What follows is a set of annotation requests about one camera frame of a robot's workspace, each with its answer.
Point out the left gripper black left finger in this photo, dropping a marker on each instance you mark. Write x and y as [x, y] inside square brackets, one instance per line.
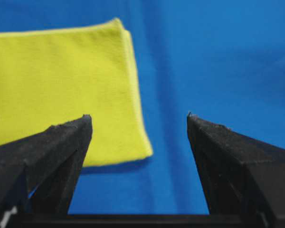
[38, 174]

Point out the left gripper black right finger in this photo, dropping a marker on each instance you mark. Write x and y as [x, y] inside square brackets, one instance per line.
[242, 178]

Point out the yellow-green microfiber towel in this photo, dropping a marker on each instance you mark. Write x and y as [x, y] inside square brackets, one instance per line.
[50, 77]

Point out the blue table cloth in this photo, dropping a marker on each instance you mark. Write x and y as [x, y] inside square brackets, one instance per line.
[223, 60]

